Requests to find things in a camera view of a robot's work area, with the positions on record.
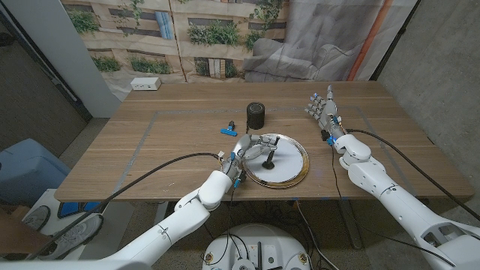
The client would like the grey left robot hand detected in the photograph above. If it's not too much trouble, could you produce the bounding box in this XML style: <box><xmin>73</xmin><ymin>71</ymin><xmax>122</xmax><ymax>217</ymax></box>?
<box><xmin>223</xmin><ymin>133</ymin><xmax>279</xmax><ymax>182</ymax></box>

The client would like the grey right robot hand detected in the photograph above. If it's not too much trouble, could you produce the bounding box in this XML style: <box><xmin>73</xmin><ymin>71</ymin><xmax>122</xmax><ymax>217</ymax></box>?
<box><xmin>304</xmin><ymin>84</ymin><xmax>347</xmax><ymax>140</ymax></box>

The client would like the black cylindrical speaker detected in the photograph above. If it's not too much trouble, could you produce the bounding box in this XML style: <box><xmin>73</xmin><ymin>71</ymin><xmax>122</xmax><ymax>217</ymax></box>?
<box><xmin>246</xmin><ymin>101</ymin><xmax>266</xmax><ymax>131</ymax></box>

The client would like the white plate with gold rim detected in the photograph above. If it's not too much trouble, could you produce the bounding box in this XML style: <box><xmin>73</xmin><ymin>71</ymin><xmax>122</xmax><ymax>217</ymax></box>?
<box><xmin>243</xmin><ymin>133</ymin><xmax>311</xmax><ymax>189</ymax></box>

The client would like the blue and black clip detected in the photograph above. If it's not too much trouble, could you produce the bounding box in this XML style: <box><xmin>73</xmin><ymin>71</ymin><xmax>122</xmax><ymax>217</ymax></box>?
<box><xmin>220</xmin><ymin>120</ymin><xmax>239</xmax><ymax>137</ymax></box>

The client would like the white robot torso base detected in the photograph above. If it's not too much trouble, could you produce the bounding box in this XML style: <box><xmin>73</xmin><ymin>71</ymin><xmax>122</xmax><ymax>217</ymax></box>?
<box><xmin>201</xmin><ymin>223</ymin><xmax>312</xmax><ymax>270</ymax></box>

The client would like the black backdrop stand pole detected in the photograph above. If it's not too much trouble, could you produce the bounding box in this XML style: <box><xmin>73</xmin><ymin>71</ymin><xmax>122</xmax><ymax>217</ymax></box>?
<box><xmin>369</xmin><ymin>0</ymin><xmax>423</xmax><ymax>82</ymax></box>

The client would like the white table leg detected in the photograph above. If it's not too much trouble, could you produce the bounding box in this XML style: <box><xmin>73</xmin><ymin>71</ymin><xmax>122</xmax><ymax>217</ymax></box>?
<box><xmin>339</xmin><ymin>198</ymin><xmax>363</xmax><ymax>251</ymax></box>
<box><xmin>151</xmin><ymin>201</ymin><xmax>170</xmax><ymax>226</ymax></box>

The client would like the printed fabric backdrop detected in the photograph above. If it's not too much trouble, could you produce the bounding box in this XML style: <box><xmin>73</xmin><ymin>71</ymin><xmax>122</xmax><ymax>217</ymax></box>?
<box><xmin>59</xmin><ymin>0</ymin><xmax>419</xmax><ymax>102</ymax></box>

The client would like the white power strip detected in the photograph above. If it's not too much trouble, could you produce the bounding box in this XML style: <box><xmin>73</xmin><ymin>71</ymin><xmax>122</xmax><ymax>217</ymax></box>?
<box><xmin>130</xmin><ymin>76</ymin><xmax>162</xmax><ymax>92</ymax></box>

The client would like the grey sneaker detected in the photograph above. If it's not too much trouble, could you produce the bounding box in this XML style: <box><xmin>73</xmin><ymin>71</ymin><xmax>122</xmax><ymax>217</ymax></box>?
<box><xmin>36</xmin><ymin>214</ymin><xmax>104</xmax><ymax>261</ymax></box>
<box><xmin>20</xmin><ymin>205</ymin><xmax>52</xmax><ymax>232</ymax></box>

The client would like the white robot body edge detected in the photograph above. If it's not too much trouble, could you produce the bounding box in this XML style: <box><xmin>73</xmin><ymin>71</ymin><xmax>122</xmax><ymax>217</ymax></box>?
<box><xmin>0</xmin><ymin>259</ymin><xmax>153</xmax><ymax>270</ymax></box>

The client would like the blue plastic bin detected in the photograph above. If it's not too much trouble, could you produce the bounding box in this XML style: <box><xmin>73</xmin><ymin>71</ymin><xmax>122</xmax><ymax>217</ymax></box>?
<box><xmin>0</xmin><ymin>138</ymin><xmax>72</xmax><ymax>206</ymax></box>

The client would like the person's leg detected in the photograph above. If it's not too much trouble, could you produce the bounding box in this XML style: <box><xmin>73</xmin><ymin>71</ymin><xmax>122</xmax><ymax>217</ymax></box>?
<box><xmin>0</xmin><ymin>208</ymin><xmax>43</xmax><ymax>257</ymax></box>

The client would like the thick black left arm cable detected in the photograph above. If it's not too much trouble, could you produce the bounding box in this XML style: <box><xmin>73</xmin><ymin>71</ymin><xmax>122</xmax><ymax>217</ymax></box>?
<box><xmin>25</xmin><ymin>151</ymin><xmax>222</xmax><ymax>260</ymax></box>

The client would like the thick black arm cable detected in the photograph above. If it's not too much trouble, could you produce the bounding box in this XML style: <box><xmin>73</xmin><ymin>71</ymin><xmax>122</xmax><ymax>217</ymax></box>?
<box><xmin>25</xmin><ymin>151</ymin><xmax>222</xmax><ymax>260</ymax></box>
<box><xmin>345</xmin><ymin>128</ymin><xmax>480</xmax><ymax>222</ymax></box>

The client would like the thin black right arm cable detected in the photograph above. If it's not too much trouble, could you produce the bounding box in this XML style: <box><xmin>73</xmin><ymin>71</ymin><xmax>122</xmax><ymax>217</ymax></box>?
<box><xmin>331</xmin><ymin>145</ymin><xmax>457</xmax><ymax>268</ymax></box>

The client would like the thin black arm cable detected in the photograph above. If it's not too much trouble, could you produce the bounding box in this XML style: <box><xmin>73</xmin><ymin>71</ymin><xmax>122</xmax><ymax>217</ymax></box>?
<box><xmin>331</xmin><ymin>145</ymin><xmax>457</xmax><ymax>268</ymax></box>
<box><xmin>204</xmin><ymin>185</ymin><xmax>233</xmax><ymax>266</ymax></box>

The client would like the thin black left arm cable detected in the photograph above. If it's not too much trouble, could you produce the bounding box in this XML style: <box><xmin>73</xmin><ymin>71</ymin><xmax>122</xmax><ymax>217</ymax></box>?
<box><xmin>204</xmin><ymin>185</ymin><xmax>233</xmax><ymax>266</ymax></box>

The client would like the grey floor cable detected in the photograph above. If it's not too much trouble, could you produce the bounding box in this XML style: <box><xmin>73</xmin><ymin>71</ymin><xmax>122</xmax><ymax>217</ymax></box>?
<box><xmin>295</xmin><ymin>200</ymin><xmax>332</xmax><ymax>270</ymax></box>

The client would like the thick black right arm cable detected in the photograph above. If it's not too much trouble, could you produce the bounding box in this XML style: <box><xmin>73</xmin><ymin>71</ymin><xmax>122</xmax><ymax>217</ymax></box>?
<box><xmin>345</xmin><ymin>128</ymin><xmax>480</xmax><ymax>222</ymax></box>

